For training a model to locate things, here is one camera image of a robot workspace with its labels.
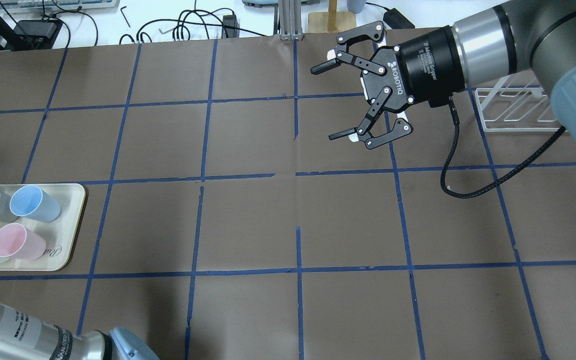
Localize wooden stand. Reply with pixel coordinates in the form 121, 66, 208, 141
306, 0, 357, 34

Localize aluminium frame post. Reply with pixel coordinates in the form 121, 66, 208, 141
277, 0, 304, 41

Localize black power brick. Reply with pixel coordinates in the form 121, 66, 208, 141
221, 14, 240, 39

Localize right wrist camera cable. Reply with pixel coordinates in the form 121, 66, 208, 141
440, 95, 568, 200

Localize white wire cup rack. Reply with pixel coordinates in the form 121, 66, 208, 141
473, 87, 561, 133

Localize black power adapter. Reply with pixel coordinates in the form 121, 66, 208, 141
382, 7, 416, 30

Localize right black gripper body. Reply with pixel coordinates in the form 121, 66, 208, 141
350, 26, 466, 113

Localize pink plastic cup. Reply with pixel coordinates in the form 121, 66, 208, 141
0, 223, 47, 261

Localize black tangled cables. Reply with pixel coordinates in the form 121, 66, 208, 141
118, 0, 269, 42

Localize blue plastic cup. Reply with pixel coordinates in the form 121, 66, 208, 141
9, 184, 62, 223

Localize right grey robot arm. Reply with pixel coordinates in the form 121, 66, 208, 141
310, 0, 576, 150

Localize cream serving tray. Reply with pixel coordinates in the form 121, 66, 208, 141
0, 183, 87, 272

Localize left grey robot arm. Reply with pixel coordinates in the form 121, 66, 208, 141
0, 303, 159, 360

